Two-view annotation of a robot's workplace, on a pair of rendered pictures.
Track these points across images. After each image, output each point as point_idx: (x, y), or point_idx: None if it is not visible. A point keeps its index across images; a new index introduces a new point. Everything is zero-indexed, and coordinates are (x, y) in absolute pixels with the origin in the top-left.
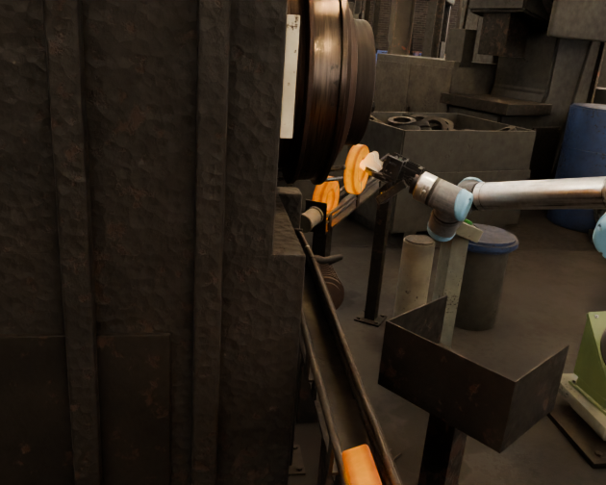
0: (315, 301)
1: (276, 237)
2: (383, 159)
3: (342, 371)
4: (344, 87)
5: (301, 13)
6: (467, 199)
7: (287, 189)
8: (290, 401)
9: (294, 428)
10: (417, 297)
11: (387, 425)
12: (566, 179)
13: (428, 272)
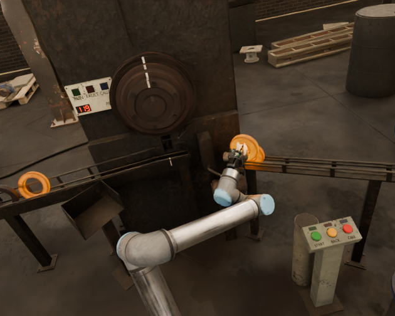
0: None
1: (101, 139)
2: (376, 163)
3: None
4: (111, 106)
5: None
6: (215, 195)
7: (204, 136)
8: None
9: (192, 220)
10: (294, 249)
11: (229, 266)
12: (195, 221)
13: (299, 242)
